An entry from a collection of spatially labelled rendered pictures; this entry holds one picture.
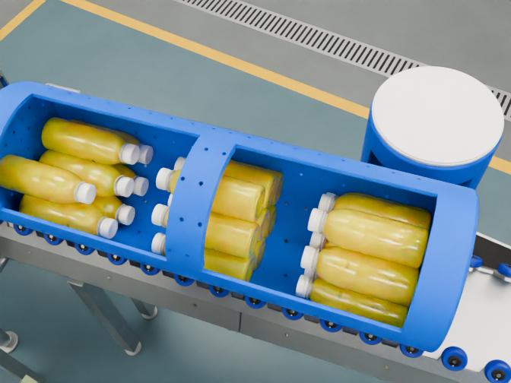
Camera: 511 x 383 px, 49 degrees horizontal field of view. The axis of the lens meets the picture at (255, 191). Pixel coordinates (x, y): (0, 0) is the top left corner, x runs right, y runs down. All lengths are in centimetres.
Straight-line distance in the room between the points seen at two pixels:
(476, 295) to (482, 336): 8
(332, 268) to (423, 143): 40
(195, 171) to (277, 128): 164
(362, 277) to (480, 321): 32
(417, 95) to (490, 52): 174
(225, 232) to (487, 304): 54
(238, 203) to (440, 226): 33
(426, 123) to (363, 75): 155
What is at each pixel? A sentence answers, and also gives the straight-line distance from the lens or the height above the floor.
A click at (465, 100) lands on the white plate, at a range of 132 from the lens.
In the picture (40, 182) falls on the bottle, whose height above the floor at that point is 113.
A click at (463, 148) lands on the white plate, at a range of 124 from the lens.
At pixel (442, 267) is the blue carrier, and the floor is 122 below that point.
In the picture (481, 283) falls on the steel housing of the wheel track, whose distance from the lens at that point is 121.
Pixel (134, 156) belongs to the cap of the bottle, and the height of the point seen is 111.
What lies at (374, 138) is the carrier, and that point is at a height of 100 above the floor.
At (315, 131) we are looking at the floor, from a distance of 254.
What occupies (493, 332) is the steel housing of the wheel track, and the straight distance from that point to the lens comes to 118.
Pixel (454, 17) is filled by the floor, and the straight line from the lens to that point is 317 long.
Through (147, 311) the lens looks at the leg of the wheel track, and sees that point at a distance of 208.
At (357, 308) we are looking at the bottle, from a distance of 99.
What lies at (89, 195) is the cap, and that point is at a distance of 111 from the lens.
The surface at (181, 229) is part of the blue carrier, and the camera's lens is 93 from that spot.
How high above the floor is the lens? 198
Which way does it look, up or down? 57 degrees down
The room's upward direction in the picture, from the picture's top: 5 degrees counter-clockwise
